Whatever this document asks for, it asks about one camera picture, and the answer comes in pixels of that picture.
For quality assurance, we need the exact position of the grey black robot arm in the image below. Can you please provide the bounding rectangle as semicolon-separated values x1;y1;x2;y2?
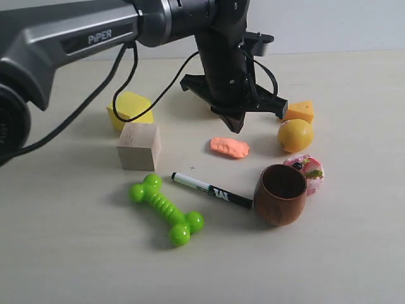
1;1;288;163

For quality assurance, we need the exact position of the pink cake slice toy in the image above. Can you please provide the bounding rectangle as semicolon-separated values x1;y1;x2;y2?
282;154;325;196

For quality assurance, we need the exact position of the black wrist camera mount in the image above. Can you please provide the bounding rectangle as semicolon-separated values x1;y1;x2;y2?
244;32;275;57

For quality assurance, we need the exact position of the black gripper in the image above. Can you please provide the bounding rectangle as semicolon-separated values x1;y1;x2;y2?
180;31;288;133

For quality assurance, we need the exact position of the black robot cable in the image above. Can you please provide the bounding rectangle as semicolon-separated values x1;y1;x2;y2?
0;42;203;167

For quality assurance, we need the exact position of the orange cheese wedge toy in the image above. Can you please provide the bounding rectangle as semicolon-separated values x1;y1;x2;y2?
280;100;315;124

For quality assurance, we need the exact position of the yellow lemon toy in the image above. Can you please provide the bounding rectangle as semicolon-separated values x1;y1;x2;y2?
277;119;314;153

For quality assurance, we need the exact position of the green bone dog toy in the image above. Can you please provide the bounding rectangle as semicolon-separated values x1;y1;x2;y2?
129;174;205;247

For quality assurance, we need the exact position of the plain wooden cube block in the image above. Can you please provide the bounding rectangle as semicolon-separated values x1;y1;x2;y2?
117;123;161;172

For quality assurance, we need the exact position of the yellow cube block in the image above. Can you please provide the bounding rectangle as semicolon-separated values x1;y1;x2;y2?
107;91;151;132

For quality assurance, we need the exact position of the brown wooden cup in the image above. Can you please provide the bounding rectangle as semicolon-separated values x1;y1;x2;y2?
253;164;307;227

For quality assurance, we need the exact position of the orange clay lump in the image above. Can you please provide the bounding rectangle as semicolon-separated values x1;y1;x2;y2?
209;137;250;159

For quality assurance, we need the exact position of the black white marker pen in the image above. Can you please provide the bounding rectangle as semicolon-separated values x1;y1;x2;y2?
171;172;253;209

